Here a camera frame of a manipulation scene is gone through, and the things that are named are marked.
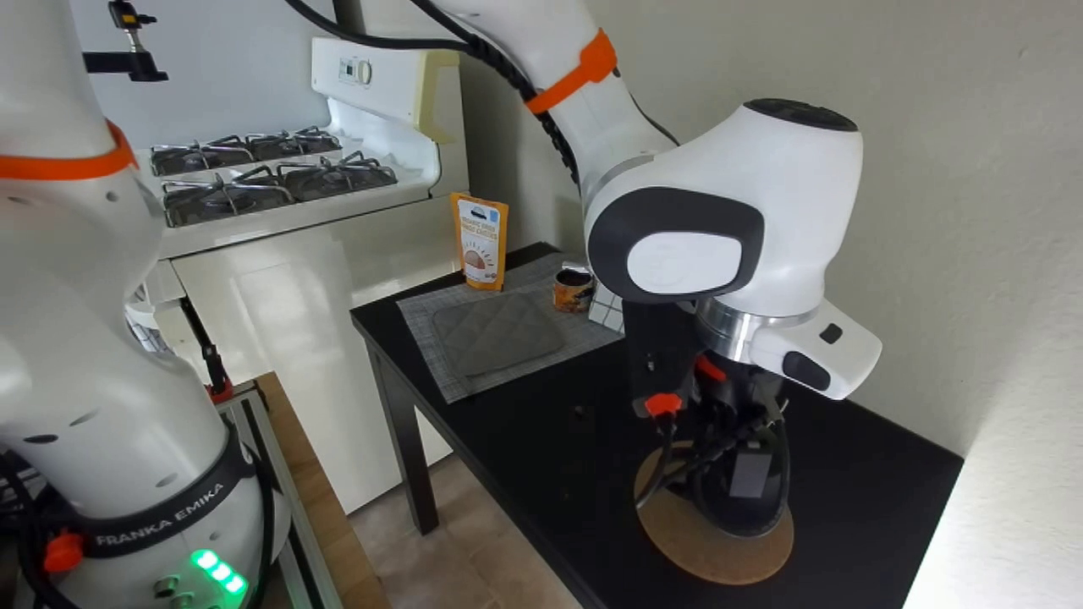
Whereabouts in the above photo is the round cork coaster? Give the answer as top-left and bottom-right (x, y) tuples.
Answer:
(631, 445), (798, 588)

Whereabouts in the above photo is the black mug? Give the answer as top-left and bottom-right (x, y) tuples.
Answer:
(682, 436), (795, 537)

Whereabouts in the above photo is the black table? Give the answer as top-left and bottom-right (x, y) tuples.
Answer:
(349, 242), (968, 609)

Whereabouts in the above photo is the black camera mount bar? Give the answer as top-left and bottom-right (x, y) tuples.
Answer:
(79, 0), (173, 84)

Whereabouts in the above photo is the black stove grate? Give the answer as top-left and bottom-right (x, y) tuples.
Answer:
(150, 127), (343, 179)
(158, 149), (402, 230)

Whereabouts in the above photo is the white stove unit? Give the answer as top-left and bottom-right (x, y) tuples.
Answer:
(127, 31), (474, 517)

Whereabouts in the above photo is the wooden board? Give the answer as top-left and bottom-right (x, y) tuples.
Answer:
(250, 373), (394, 609)

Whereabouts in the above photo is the black wrist camera block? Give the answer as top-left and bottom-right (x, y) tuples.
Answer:
(622, 301), (704, 414)

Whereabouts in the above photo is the grey rectangular mat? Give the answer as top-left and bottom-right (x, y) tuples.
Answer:
(394, 250), (625, 411)

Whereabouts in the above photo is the small orange cup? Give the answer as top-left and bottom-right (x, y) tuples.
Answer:
(550, 265), (599, 316)

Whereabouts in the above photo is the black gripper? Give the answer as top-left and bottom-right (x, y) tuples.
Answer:
(673, 358), (791, 512)

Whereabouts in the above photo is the black rod with red base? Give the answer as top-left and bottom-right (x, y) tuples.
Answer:
(175, 294), (241, 405)

